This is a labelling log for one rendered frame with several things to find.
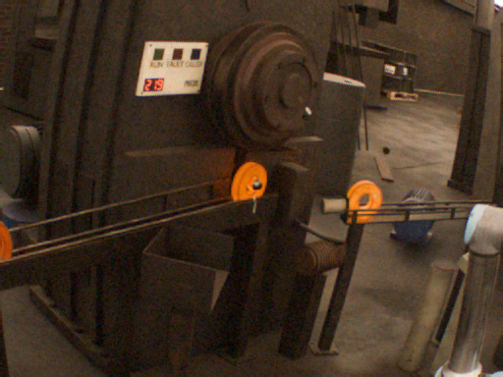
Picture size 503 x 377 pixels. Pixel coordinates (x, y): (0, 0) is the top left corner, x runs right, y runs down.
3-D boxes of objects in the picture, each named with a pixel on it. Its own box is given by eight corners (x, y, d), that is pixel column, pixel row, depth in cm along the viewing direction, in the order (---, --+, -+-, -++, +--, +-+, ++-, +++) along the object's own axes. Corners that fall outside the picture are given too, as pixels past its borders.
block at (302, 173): (264, 222, 263) (275, 161, 256) (278, 219, 268) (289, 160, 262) (285, 232, 256) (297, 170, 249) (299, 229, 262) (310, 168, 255)
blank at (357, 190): (352, 224, 265) (356, 227, 261) (339, 192, 258) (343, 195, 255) (383, 205, 266) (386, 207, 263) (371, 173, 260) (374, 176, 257)
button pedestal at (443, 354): (413, 376, 259) (457, 253, 242) (436, 358, 276) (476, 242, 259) (438, 388, 249) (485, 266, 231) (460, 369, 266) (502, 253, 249)
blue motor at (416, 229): (384, 242, 428) (396, 193, 419) (400, 221, 479) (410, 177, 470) (423, 253, 418) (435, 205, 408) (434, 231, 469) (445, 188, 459)
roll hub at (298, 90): (284, 34, 216) (318, 80, 237) (239, 98, 211) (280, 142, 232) (296, 37, 212) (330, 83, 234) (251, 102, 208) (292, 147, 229)
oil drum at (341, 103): (259, 175, 537) (278, 66, 511) (307, 169, 580) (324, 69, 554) (318, 199, 499) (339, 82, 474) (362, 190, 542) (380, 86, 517)
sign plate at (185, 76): (136, 94, 204) (145, 41, 199) (195, 92, 223) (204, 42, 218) (139, 96, 202) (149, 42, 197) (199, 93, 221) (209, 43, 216)
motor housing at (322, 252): (269, 352, 272) (294, 240, 256) (302, 339, 288) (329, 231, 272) (291, 364, 263) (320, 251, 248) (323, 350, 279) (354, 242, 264)
